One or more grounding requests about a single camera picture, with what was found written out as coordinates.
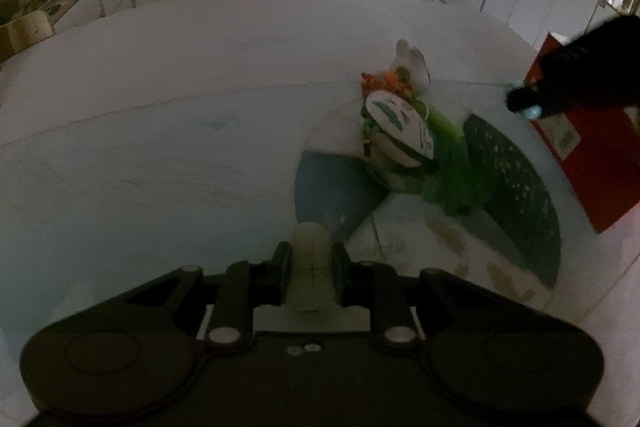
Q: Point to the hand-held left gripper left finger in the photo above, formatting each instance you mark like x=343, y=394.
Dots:
x=281, y=272

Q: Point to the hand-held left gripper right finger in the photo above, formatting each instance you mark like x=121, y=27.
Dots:
x=341, y=274

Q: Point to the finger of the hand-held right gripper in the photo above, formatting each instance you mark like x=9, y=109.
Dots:
x=525, y=99

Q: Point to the red cardboard box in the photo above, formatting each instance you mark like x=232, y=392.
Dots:
x=600, y=157

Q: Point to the green fuzzy duster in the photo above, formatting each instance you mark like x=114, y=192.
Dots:
x=450, y=167

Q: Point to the clear plastic bag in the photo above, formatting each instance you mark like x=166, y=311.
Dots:
x=414, y=59

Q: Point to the orange toy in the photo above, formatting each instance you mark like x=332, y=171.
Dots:
x=385, y=82

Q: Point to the light wooden chair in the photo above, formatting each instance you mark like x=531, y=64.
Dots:
x=25, y=34

